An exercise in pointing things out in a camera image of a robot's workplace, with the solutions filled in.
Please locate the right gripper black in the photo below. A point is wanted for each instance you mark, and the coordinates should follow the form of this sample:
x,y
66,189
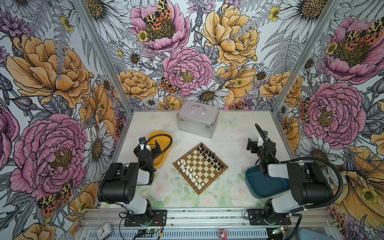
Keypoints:
x,y
254,144

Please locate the wooden chess board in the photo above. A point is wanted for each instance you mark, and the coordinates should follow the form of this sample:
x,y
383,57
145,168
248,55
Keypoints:
x,y
200,167

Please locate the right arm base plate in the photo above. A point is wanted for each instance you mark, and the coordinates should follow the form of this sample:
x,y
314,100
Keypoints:
x,y
258,217

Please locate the small red white object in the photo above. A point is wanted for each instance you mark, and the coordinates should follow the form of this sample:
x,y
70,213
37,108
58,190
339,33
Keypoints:
x,y
223,234

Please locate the silver aluminium case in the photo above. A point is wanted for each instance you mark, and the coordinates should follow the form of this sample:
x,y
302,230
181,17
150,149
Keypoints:
x,y
198,119

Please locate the small white clock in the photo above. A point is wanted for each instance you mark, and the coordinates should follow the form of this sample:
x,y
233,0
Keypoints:
x,y
104,231

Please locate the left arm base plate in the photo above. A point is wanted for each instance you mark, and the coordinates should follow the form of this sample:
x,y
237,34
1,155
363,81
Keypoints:
x,y
155,218

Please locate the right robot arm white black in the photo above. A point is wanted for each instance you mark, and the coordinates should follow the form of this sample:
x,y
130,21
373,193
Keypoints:
x,y
308,187

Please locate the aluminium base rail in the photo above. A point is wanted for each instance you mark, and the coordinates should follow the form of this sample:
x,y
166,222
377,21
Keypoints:
x,y
201,218

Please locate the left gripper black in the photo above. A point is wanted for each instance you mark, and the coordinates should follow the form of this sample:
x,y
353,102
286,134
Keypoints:
x,y
157,150

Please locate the teal plastic tray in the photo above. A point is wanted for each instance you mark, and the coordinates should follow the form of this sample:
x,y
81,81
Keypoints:
x,y
263,187

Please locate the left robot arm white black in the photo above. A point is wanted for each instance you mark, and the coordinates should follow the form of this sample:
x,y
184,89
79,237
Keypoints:
x,y
121,180

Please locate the yellow plastic tray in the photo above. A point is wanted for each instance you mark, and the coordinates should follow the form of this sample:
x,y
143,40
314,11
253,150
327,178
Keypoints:
x,y
163,139

